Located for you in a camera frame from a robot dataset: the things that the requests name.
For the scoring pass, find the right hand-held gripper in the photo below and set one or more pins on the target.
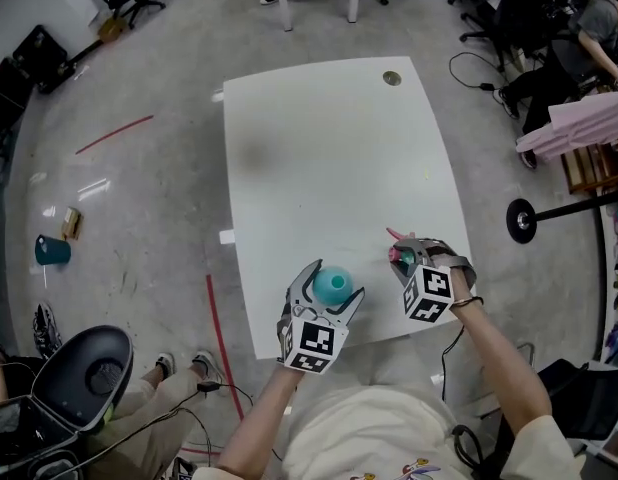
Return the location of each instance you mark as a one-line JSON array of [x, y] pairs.
[[431, 288]]

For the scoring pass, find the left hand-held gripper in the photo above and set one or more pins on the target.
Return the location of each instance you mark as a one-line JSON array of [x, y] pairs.
[[316, 340]]

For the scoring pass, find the teal spray bottle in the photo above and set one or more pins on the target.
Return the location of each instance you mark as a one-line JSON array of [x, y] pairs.
[[334, 285]]

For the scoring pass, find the pink teal spray head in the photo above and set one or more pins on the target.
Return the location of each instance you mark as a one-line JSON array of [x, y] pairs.
[[395, 254]]

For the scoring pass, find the person's left forearm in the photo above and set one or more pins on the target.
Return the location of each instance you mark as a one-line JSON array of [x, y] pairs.
[[261, 418]]

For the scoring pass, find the person's right forearm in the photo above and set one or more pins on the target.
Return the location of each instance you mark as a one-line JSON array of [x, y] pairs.
[[499, 368]]

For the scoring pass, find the dark wrist band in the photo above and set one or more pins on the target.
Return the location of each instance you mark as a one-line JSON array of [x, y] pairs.
[[465, 302]]

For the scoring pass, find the white table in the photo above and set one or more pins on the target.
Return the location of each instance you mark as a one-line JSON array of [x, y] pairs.
[[339, 168]]

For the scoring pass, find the long red floor tape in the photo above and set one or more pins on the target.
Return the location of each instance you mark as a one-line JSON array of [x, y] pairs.
[[219, 338]]

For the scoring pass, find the black stand base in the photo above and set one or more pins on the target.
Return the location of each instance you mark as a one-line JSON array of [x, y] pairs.
[[520, 220]]

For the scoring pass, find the black power adapter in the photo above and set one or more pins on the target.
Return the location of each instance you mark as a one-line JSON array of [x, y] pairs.
[[209, 386]]

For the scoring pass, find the person's white printed shirt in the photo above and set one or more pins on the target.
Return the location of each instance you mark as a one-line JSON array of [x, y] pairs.
[[389, 433]]

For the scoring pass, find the black stand pole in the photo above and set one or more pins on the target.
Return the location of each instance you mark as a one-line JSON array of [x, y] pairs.
[[579, 206]]

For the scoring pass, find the wooden crate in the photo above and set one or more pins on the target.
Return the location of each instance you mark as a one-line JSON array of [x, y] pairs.
[[594, 165]]

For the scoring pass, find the white shelf unit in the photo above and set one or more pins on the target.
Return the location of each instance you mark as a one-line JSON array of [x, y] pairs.
[[616, 283]]

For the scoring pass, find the beige trousers legs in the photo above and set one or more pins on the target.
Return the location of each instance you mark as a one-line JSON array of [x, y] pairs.
[[149, 408]]

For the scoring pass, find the pink cloth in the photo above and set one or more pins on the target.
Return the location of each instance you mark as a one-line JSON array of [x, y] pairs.
[[579, 123]]

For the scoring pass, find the black mesh chair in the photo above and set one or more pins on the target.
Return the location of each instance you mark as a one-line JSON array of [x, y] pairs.
[[589, 398]]

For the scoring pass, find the small cardboard box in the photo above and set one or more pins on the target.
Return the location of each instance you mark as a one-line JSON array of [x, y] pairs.
[[72, 223]]

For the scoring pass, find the short red floor tape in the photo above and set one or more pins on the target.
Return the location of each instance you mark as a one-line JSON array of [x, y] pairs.
[[114, 134]]

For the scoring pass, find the black open equipment case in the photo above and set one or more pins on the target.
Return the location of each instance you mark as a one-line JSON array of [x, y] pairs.
[[74, 383]]

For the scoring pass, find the teal waste bin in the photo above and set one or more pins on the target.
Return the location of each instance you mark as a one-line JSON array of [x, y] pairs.
[[53, 251]]

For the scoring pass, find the black white patterned sneaker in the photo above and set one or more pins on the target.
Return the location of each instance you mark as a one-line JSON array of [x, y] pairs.
[[46, 330]]

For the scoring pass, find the brown cardboard box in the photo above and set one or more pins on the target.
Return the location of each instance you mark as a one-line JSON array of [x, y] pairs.
[[112, 30]]

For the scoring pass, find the black hard case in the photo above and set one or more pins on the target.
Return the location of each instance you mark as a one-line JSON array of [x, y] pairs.
[[6, 98], [41, 58]]

